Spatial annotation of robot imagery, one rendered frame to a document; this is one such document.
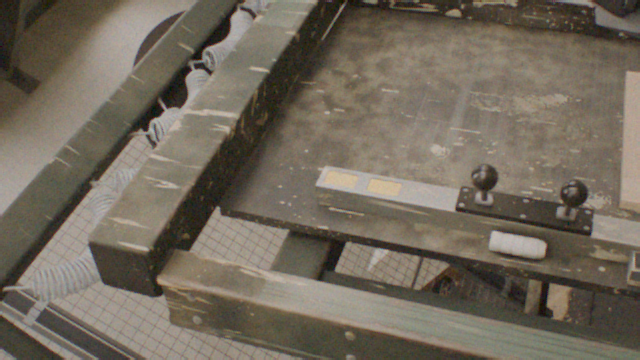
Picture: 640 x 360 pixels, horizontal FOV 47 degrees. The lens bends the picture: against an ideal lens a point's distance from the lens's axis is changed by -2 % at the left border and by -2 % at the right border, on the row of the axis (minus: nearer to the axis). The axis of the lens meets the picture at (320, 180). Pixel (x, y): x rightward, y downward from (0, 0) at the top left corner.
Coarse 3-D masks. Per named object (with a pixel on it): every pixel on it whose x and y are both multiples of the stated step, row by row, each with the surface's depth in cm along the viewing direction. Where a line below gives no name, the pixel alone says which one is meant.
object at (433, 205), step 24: (336, 168) 119; (336, 192) 116; (360, 192) 115; (408, 192) 114; (432, 192) 114; (456, 192) 114; (408, 216) 114; (432, 216) 113; (456, 216) 111; (480, 216) 110; (600, 216) 108; (552, 240) 108; (576, 240) 107; (600, 240) 105; (624, 240) 104
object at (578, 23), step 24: (360, 0) 166; (384, 0) 164; (408, 0) 162; (432, 0) 160; (456, 0) 158; (480, 0) 156; (504, 0) 154; (528, 0) 153; (552, 0) 151; (576, 0) 150; (528, 24) 156; (552, 24) 154; (576, 24) 152
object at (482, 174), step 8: (480, 168) 100; (488, 168) 100; (472, 176) 100; (480, 176) 99; (488, 176) 99; (496, 176) 100; (480, 184) 100; (488, 184) 99; (480, 200) 110; (488, 200) 109
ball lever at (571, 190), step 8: (568, 184) 97; (576, 184) 96; (584, 184) 97; (560, 192) 98; (568, 192) 96; (576, 192) 96; (584, 192) 96; (568, 200) 97; (576, 200) 96; (584, 200) 96; (560, 208) 107; (568, 208) 103; (560, 216) 107; (568, 216) 106
